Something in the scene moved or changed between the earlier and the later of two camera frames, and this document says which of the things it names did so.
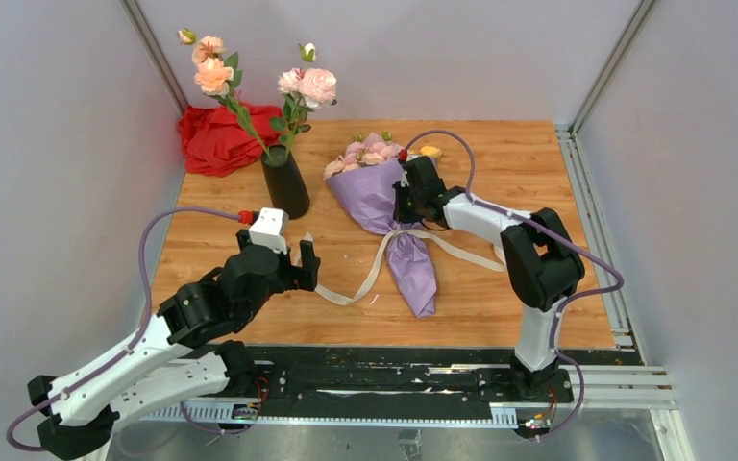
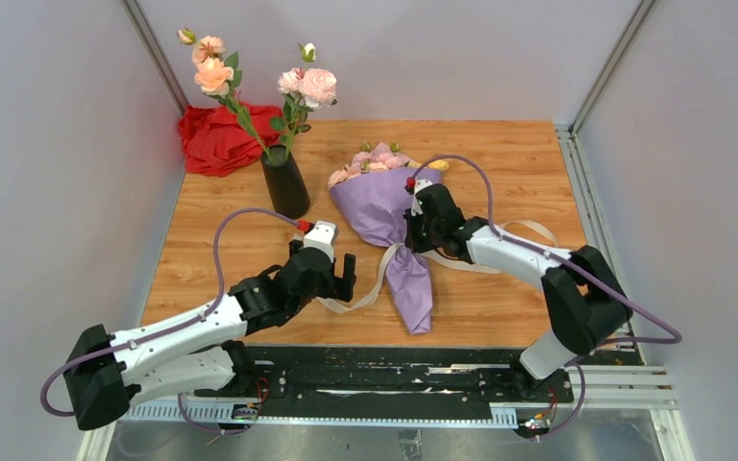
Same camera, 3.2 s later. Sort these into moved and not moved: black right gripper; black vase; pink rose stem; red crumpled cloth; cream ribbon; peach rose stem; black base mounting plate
Moved: black right gripper; cream ribbon
Not moved: black base mounting plate; red crumpled cloth; peach rose stem; black vase; pink rose stem
